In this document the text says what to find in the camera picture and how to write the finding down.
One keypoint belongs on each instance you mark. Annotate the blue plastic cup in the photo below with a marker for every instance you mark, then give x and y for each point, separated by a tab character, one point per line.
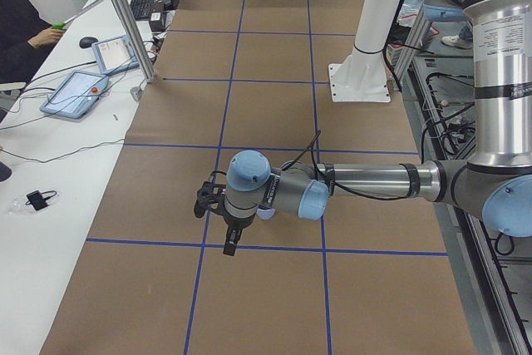
265	213

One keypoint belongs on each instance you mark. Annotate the black keyboard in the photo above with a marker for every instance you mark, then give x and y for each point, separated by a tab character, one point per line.
140	9

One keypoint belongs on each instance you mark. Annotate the aluminium frame post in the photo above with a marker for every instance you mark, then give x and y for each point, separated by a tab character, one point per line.
128	22

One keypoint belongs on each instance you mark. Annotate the small black device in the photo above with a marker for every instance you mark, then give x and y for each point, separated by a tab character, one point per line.
39	200

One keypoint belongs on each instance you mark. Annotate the seated person in black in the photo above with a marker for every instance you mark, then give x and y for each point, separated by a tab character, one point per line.
26	40

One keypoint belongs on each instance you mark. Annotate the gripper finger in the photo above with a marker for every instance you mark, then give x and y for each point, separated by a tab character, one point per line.
230	246

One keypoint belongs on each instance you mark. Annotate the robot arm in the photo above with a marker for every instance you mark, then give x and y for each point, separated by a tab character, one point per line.
494	184

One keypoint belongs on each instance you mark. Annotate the teach pendant with paper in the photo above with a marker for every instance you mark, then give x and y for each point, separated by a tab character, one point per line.
114	55

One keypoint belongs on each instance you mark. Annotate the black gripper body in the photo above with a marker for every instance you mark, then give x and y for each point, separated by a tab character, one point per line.
236	223

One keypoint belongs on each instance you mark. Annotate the white camera stand pillar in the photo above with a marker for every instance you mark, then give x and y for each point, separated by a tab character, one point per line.
362	76

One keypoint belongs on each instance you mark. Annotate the teach pendant with screen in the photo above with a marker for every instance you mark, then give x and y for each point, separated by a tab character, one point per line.
76	95

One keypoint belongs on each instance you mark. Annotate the black computer mouse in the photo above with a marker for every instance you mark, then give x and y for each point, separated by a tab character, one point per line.
87	42

